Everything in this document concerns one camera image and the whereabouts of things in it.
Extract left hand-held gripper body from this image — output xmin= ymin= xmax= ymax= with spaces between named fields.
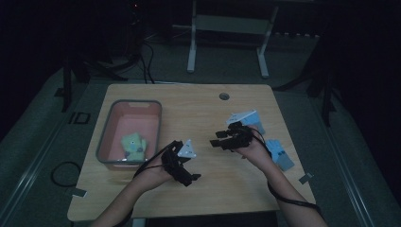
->
xmin=161 ymin=139 xmax=197 ymax=186

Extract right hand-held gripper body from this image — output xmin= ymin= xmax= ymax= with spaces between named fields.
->
xmin=225 ymin=109 xmax=258 ymax=150

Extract blue glove grey cuff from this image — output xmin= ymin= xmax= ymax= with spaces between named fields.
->
xmin=265 ymin=138 xmax=296 ymax=172
xmin=240 ymin=111 xmax=266 ymax=135

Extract green mitten with face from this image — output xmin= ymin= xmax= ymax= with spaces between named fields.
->
xmin=120 ymin=132 xmax=147 ymax=163

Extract pink plastic bin grey rim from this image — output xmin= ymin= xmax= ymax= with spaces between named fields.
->
xmin=95 ymin=99 xmax=164 ymax=171

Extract person's right hand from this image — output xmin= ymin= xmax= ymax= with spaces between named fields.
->
xmin=235 ymin=125 xmax=273 ymax=173

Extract person's left hand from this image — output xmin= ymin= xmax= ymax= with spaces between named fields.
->
xmin=133 ymin=155 xmax=177 ymax=192

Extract grey tape piece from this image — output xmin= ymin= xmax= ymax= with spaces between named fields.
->
xmin=298 ymin=172 xmax=315 ymax=185

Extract black metal stand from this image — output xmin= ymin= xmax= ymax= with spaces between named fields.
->
xmin=54 ymin=51 xmax=129 ymax=114

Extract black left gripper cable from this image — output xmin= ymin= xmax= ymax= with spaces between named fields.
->
xmin=112 ymin=140 xmax=178 ymax=227

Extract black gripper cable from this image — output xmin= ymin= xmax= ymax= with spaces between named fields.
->
xmin=112 ymin=140 xmax=178 ymax=227
xmin=251 ymin=128 xmax=324 ymax=219

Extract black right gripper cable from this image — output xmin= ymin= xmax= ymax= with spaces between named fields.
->
xmin=251 ymin=128 xmax=324 ymax=219

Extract black hanging cables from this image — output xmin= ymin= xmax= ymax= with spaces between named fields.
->
xmin=137 ymin=39 xmax=156 ymax=85

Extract white metal desk frame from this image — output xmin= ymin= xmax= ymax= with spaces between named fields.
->
xmin=171 ymin=0 xmax=280 ymax=79

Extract black floor cable loop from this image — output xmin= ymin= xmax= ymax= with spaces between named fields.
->
xmin=50 ymin=161 xmax=83 ymax=188

